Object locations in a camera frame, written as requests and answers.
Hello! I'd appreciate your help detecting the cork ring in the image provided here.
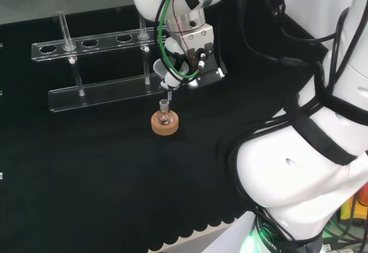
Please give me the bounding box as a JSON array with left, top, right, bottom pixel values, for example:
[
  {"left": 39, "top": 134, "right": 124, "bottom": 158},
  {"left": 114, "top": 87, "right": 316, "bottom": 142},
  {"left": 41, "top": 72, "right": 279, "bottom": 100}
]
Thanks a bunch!
[{"left": 151, "top": 110, "right": 180, "bottom": 136}]

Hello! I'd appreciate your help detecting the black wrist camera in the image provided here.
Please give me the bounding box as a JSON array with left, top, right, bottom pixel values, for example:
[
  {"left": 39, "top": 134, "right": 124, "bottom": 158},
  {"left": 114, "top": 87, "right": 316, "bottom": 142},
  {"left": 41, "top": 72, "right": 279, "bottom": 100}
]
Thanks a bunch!
[{"left": 188, "top": 54, "right": 228, "bottom": 89}]

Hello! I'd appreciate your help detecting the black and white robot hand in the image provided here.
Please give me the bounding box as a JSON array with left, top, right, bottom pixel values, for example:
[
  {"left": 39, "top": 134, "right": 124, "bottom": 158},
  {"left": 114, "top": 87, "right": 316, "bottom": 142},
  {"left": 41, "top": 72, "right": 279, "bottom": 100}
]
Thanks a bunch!
[{"left": 159, "top": 36, "right": 214, "bottom": 93}]

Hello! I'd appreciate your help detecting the clear acrylic funnel stand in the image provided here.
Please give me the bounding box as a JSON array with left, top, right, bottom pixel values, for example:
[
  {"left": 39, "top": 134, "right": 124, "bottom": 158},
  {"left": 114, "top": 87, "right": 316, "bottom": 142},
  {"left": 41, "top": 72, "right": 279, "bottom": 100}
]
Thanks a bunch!
[{"left": 30, "top": 10, "right": 173, "bottom": 113}]

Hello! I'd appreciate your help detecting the green cable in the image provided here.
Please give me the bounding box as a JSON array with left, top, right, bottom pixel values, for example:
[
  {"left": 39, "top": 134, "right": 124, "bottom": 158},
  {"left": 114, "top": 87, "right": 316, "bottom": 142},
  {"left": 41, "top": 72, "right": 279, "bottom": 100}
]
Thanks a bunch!
[{"left": 155, "top": 0, "right": 206, "bottom": 83}]

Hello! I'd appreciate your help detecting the yellow stop button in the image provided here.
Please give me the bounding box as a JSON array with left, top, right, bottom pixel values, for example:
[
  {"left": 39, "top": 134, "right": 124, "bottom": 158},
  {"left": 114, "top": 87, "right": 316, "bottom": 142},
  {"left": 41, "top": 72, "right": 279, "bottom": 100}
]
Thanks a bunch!
[{"left": 340, "top": 183, "right": 368, "bottom": 225}]

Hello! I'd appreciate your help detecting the black bench cloth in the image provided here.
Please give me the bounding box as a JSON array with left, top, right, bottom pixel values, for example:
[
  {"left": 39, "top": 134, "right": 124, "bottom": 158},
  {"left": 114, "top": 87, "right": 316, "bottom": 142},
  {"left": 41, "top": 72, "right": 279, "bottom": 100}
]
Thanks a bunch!
[{"left": 0, "top": 0, "right": 330, "bottom": 253}]

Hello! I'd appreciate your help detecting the glass round-bottom flask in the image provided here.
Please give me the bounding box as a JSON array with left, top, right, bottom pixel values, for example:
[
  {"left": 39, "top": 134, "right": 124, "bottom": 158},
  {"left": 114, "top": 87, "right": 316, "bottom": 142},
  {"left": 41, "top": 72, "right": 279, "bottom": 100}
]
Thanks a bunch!
[{"left": 156, "top": 99, "right": 174, "bottom": 126}]

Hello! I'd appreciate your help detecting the clear plastic funnel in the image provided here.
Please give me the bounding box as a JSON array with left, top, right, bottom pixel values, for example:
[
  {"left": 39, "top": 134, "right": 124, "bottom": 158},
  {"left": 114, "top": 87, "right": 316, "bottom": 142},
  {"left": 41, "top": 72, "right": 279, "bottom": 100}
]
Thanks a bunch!
[{"left": 153, "top": 59, "right": 174, "bottom": 102}]

